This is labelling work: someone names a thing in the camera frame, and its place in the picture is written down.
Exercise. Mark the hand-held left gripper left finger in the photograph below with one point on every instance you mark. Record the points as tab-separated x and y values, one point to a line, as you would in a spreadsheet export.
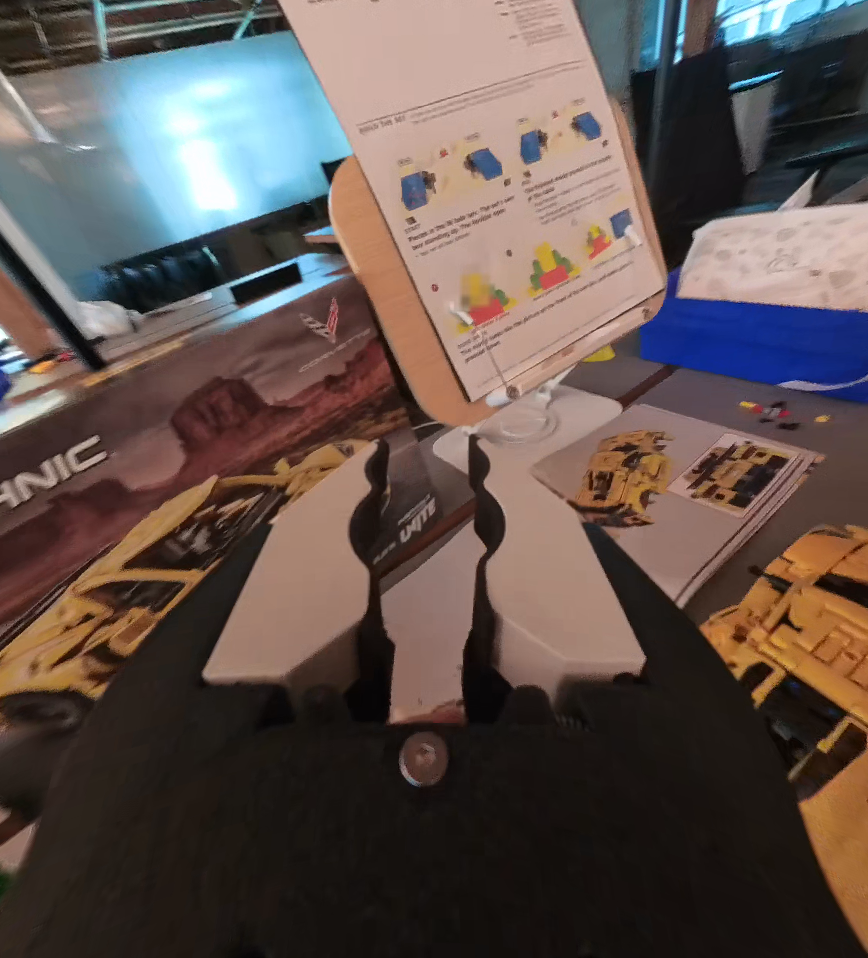
291	599

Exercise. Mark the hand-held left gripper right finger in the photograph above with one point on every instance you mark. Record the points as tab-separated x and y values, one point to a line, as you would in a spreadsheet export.
561	599

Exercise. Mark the building instruction booklet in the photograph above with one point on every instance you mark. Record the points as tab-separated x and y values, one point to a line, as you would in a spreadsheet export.
666	554

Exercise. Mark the yellow toy brick car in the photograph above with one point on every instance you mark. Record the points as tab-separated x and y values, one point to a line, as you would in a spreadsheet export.
838	636

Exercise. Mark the grey desk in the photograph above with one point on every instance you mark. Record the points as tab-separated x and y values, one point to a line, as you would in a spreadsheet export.
853	479

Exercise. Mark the toy car set box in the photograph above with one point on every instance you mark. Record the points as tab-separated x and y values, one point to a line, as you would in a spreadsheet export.
179	419

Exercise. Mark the yellow sticky note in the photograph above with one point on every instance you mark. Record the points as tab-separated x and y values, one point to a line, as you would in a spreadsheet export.
598	353

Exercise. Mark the scattered small brick pieces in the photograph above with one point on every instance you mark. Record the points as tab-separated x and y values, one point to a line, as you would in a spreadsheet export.
774	413

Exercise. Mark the blue plastic bin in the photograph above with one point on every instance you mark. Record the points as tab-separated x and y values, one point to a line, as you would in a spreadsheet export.
741	344

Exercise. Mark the white printed paper bag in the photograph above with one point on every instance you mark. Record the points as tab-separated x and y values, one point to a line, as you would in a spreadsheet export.
778	254

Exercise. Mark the black office chair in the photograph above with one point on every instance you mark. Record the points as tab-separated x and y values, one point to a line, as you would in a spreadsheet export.
696	150

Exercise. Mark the dark metal pole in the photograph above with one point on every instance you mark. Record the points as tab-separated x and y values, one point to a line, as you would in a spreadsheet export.
668	112

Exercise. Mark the printed instruction sheet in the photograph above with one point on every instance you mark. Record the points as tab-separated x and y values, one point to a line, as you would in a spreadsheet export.
441	75

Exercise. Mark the wooden post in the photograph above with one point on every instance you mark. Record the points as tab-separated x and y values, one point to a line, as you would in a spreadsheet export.
701	22

